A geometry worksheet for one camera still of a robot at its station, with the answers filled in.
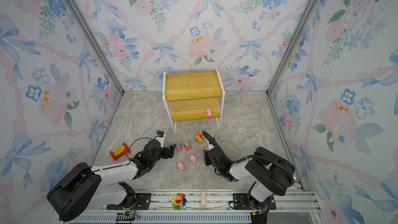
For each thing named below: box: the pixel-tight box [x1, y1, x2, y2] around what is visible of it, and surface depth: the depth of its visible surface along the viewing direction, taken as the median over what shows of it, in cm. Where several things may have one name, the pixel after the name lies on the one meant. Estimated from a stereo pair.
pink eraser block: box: [201, 191, 207, 208], surface depth 75 cm
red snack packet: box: [109, 142, 132, 162], surface depth 90 cm
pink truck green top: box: [183, 140, 192, 151], surface depth 92 cm
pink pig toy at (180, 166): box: [177, 161, 186, 172], surface depth 85 cm
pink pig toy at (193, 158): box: [189, 154, 198, 164], surface depth 88 cm
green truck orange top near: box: [195, 134, 203, 145], surface depth 94 cm
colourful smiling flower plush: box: [171, 192, 187, 210], surface depth 75 cm
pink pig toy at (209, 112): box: [206, 107, 213, 118], surface depth 88 cm
